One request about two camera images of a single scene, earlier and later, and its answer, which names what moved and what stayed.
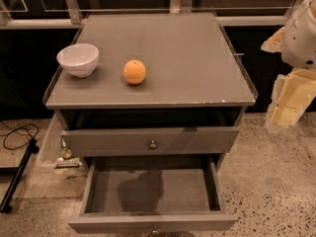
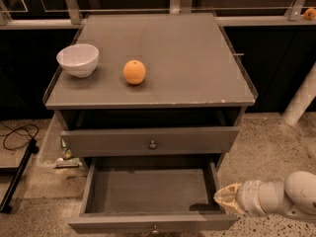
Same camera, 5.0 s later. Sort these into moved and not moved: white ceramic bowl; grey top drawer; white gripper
Moved: white gripper
Not moved: white ceramic bowl; grey top drawer
